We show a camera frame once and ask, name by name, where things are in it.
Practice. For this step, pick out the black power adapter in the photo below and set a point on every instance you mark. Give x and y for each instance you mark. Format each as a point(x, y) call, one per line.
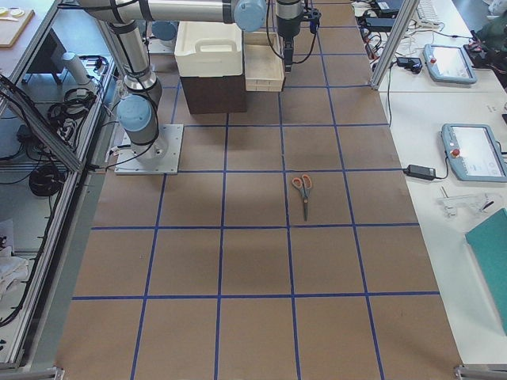
point(420, 172)

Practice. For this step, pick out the teach pendant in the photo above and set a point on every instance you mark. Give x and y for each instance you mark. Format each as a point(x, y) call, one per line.
point(448, 64)
point(473, 153)

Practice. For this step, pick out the dark brown drawer cabinet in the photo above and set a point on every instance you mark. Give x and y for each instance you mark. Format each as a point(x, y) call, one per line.
point(225, 94)

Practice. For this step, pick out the orange grey scissors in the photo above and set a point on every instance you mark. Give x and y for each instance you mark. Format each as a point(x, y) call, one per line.
point(304, 185)

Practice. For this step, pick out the lower teach pendant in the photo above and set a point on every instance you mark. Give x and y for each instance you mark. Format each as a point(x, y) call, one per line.
point(473, 153)

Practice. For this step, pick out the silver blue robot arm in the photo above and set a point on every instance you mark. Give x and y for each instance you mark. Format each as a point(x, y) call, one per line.
point(142, 83)

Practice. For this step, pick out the light wooden drawer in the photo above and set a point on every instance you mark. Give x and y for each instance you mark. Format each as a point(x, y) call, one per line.
point(264, 71)

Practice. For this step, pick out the brown paper table mat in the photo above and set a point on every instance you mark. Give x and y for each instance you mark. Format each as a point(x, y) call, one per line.
point(214, 274)

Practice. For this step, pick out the white plastic bin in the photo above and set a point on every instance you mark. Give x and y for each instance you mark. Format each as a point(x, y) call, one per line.
point(208, 49)

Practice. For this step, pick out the clear plastic parts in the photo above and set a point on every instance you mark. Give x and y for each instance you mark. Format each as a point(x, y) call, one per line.
point(476, 203)

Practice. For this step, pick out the wooden board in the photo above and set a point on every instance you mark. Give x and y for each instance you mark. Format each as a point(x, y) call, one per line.
point(13, 23)

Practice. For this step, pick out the aluminium frame post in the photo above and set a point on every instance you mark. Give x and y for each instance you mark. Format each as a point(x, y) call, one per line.
point(397, 33)

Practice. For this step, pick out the small black adapter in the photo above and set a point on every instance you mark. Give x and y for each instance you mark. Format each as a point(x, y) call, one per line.
point(412, 64)

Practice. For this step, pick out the white cylinder device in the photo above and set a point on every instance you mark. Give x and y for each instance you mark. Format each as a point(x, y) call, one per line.
point(75, 66)

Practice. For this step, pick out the upper teach pendant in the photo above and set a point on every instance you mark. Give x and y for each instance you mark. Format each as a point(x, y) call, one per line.
point(448, 64)

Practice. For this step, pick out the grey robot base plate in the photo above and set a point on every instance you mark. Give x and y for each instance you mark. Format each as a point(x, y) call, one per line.
point(162, 157)

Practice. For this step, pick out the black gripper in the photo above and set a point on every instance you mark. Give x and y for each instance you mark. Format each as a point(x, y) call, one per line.
point(287, 24)

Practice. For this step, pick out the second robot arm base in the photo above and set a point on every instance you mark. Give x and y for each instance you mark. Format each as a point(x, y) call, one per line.
point(163, 36)

